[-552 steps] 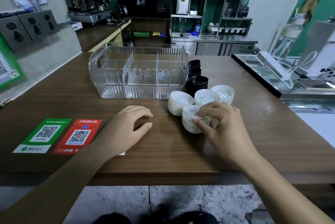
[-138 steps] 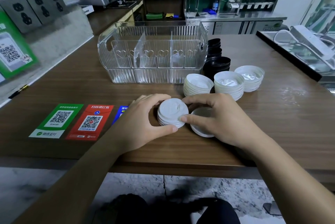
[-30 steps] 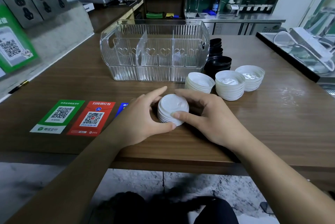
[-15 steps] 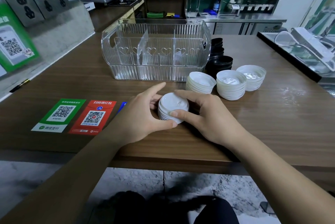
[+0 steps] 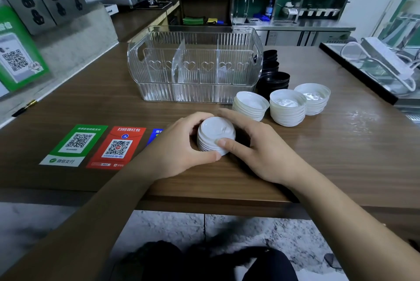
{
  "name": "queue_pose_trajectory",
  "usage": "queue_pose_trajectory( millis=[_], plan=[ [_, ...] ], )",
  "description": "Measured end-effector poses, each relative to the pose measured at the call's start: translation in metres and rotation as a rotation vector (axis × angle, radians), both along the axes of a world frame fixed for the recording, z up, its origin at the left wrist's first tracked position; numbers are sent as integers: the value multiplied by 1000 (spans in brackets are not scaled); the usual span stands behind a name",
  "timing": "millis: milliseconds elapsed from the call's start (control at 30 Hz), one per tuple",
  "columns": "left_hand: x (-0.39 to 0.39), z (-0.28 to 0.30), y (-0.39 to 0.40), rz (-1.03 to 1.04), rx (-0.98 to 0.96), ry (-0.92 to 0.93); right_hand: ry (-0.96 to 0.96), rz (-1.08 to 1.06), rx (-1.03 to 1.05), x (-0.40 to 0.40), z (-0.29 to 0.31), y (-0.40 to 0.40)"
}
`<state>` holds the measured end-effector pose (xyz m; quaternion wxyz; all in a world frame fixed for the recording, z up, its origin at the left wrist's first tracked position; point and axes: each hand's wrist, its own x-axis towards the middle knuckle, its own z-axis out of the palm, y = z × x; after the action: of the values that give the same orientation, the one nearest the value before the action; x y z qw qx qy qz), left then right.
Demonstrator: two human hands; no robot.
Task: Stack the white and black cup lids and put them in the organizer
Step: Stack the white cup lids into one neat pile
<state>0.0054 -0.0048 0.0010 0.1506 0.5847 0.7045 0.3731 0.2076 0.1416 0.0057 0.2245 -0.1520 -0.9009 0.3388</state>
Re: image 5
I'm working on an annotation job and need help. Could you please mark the person's right hand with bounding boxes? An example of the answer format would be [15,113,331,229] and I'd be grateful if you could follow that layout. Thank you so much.
[217,108,308,190]

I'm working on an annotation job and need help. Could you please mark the green code sign stand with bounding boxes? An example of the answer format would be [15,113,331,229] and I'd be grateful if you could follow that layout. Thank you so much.
[0,5,51,93]

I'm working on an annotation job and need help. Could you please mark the person's left forearm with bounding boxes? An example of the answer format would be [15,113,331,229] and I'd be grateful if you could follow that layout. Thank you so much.
[0,159,159,281]

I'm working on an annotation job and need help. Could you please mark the person's dark trousers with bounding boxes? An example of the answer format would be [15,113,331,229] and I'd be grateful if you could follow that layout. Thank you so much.
[120,240,300,281]

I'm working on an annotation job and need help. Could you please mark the black drip tray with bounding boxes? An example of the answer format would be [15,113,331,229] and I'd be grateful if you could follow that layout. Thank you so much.
[135,0,173,10]

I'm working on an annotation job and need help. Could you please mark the stack of white lids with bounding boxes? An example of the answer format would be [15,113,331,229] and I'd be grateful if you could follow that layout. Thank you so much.
[196,116,236,157]
[294,83,331,117]
[232,91,270,122]
[269,89,308,127]

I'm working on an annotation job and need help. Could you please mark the metal wall socket plate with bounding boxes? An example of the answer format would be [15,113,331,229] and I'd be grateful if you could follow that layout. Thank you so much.
[3,0,58,36]
[35,0,90,26]

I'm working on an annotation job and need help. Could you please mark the green folded cloth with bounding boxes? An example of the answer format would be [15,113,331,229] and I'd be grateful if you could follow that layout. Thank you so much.
[182,16,206,26]

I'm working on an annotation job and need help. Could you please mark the dark wooden cabinet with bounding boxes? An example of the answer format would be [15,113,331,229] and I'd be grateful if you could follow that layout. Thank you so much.
[166,0,233,28]

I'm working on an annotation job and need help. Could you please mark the white power strip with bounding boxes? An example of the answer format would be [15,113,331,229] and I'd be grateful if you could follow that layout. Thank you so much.
[360,37,416,77]

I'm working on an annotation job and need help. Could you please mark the stainless steel counter cabinet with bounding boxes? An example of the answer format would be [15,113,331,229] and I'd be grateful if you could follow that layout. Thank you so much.
[254,20,357,47]

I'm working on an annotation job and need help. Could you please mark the person's left hand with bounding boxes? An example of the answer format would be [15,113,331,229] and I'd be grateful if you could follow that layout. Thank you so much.
[138,112,222,182]

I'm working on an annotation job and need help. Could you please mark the clear plastic organizer box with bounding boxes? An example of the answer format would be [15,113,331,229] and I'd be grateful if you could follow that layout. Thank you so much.
[127,25,264,104]

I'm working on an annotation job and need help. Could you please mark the person's right forearm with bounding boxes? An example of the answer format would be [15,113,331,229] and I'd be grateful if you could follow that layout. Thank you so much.
[285,168,420,281]

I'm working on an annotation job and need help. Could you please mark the black pen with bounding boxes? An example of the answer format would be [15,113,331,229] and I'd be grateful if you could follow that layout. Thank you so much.
[11,99,37,118]

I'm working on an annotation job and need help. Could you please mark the white cable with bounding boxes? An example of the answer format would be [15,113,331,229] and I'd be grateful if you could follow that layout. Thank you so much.
[339,41,420,93]

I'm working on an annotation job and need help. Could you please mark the glass display case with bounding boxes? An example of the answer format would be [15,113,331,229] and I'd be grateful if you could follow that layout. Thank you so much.
[319,41,420,107]

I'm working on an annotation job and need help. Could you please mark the red code sticker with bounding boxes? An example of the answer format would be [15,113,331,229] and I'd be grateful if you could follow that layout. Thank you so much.
[86,126,147,171]

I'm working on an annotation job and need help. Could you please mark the green code sticker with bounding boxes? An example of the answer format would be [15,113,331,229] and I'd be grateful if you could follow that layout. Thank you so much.
[39,124,109,168]

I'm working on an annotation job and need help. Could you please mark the blue sticker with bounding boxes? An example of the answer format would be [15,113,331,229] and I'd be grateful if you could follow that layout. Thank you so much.
[146,128,164,146]

